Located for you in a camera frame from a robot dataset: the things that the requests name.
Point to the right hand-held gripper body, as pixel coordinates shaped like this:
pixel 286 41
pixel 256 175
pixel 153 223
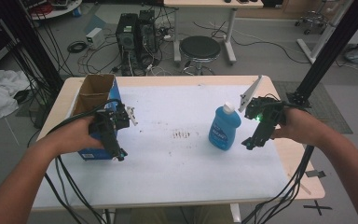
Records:
pixel 267 112

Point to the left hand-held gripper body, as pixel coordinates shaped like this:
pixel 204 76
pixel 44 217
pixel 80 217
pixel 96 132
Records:
pixel 113 116

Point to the blue bottle with white cap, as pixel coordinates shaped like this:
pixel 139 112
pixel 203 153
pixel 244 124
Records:
pixel 225 130

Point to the blue cardboard box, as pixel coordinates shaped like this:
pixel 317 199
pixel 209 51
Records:
pixel 94 88

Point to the person's right hand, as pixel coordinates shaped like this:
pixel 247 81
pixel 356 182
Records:
pixel 301 127

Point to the person's left hand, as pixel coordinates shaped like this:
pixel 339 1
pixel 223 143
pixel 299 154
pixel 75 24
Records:
pixel 71 133

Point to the white table mat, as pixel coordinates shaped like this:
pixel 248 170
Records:
pixel 174 174

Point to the grey floor mat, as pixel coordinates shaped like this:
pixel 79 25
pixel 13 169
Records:
pixel 329 115

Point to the grey tape strip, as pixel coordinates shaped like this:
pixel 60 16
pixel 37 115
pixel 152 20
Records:
pixel 315 174

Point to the white table leg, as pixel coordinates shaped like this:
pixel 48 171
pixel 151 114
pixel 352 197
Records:
pixel 235 214

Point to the black computer tower green label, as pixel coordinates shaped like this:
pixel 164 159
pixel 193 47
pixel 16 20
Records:
pixel 126 37

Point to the small white box device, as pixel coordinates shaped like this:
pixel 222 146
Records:
pixel 94 37

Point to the black round stool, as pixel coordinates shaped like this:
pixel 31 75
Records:
pixel 199 46

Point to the small black device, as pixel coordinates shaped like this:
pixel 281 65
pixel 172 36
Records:
pixel 21 96

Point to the white metal stand leg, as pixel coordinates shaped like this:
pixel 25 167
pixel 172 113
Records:
pixel 323 35

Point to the office chair wheel base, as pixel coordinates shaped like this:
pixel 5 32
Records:
pixel 313 18

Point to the round white table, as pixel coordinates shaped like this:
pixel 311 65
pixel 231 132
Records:
pixel 59 13

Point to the white background desk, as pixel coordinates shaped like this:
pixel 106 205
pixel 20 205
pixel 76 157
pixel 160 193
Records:
pixel 211 3

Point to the black metal frame post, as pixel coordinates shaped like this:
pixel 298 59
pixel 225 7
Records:
pixel 332 49
pixel 34 46

